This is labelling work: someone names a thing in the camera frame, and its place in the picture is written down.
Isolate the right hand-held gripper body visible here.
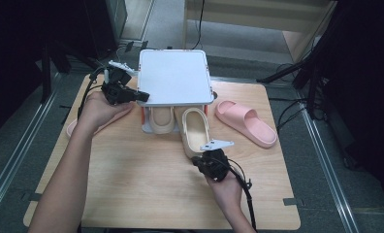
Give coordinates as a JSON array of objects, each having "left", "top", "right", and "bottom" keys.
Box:
[{"left": 196, "top": 139, "right": 236, "bottom": 183}]

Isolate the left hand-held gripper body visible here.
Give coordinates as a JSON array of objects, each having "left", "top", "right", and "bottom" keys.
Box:
[{"left": 101, "top": 60, "right": 140, "bottom": 107}]

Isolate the beige slipper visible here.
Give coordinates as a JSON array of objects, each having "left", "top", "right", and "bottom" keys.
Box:
[
  {"left": 147, "top": 106, "right": 176, "bottom": 135},
  {"left": 178, "top": 107, "right": 210, "bottom": 160}
]

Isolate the white shoe rack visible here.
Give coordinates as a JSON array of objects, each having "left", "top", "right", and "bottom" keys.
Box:
[{"left": 136, "top": 49, "right": 217, "bottom": 135}]

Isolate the pink slipper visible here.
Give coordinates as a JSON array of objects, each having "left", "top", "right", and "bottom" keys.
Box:
[
  {"left": 66, "top": 108, "right": 134, "bottom": 139},
  {"left": 214, "top": 100, "right": 278, "bottom": 150}
]

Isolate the person's left hand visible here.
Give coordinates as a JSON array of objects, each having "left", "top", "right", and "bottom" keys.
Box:
[{"left": 77, "top": 90, "right": 134, "bottom": 131}]

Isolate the person's right hand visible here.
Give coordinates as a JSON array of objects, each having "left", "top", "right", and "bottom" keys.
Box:
[{"left": 205, "top": 172, "right": 244, "bottom": 212}]

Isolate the dark grey cabinet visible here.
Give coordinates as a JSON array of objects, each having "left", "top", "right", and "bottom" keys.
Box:
[{"left": 82, "top": 0, "right": 129, "bottom": 61}]

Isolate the black metal stand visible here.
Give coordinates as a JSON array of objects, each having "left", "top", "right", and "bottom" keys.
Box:
[{"left": 39, "top": 35, "right": 112, "bottom": 105}]

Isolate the black tape piece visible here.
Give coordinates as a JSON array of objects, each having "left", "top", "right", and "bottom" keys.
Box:
[
  {"left": 20, "top": 192, "right": 43, "bottom": 202},
  {"left": 282, "top": 197, "right": 305, "bottom": 207}
]

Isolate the black tripod stand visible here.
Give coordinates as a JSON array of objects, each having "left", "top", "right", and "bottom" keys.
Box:
[{"left": 256, "top": 0, "right": 343, "bottom": 120}]

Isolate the light wooden cabinet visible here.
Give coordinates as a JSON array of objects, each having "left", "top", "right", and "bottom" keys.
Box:
[{"left": 182, "top": 0, "right": 338, "bottom": 64}]

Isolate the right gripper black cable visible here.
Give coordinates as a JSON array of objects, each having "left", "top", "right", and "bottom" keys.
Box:
[{"left": 225, "top": 157, "right": 258, "bottom": 232}]

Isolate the black floor cable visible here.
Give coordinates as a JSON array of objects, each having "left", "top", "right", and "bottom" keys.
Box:
[{"left": 274, "top": 62, "right": 310, "bottom": 132}]

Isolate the hanging black cable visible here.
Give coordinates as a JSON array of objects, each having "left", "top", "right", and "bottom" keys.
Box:
[{"left": 190, "top": 0, "right": 207, "bottom": 50}]

